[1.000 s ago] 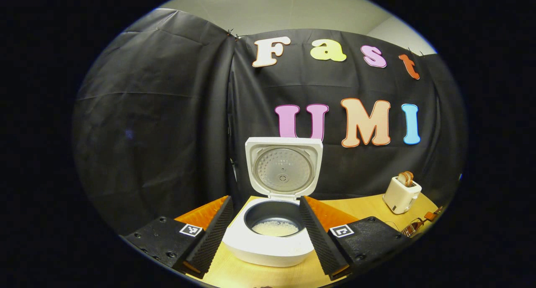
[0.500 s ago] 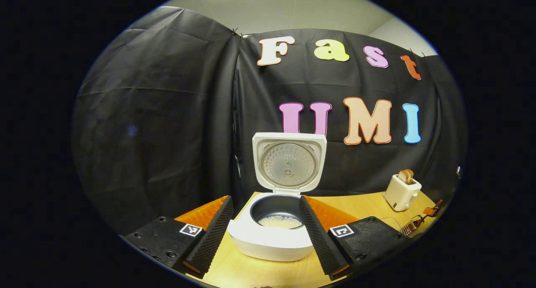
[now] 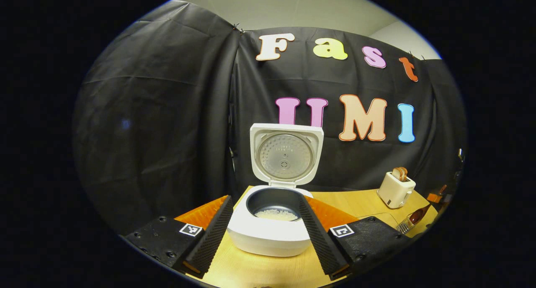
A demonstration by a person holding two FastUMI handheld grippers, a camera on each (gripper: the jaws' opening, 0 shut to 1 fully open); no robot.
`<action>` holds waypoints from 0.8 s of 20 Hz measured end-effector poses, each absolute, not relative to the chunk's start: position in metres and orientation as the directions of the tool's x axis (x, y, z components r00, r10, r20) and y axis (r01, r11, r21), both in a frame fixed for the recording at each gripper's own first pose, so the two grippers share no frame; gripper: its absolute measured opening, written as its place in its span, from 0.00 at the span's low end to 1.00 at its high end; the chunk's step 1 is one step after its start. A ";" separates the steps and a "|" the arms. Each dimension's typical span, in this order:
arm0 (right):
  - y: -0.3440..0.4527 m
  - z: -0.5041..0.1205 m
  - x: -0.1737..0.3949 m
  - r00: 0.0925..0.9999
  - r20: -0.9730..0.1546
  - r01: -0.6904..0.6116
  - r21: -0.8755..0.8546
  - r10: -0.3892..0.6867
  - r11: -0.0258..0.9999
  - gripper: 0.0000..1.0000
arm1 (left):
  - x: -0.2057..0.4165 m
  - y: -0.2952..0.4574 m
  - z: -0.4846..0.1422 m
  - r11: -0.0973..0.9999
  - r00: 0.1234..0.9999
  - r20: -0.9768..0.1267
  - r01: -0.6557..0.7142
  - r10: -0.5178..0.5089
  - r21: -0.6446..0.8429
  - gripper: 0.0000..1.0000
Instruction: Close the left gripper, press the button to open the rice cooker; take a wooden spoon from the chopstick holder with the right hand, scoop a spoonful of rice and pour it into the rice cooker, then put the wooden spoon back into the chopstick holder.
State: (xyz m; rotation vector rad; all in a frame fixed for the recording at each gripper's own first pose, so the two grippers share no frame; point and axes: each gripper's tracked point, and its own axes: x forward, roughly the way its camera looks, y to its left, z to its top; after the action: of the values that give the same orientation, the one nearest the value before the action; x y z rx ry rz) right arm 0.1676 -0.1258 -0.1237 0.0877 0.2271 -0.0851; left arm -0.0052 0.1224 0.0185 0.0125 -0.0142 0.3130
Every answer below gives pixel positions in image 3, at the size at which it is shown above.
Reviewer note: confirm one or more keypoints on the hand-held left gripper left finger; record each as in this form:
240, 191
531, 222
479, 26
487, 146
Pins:
209, 242

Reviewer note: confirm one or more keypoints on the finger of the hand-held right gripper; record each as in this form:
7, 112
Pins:
437, 195

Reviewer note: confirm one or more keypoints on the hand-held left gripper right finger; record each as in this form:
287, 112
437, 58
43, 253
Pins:
320, 242

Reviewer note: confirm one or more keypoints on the brown wooden spoon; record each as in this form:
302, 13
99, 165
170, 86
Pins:
418, 214

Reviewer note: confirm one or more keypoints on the white rice cooker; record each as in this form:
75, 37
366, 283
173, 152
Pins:
268, 237

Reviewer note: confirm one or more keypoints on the toasted bread slice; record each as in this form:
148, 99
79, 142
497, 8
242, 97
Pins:
396, 175
403, 173

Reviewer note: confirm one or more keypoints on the white toaster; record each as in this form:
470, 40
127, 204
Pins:
393, 194

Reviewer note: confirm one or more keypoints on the black backdrop cloth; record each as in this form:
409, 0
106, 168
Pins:
159, 112

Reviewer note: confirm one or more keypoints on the metal backdrop clip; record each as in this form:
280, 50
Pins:
238, 28

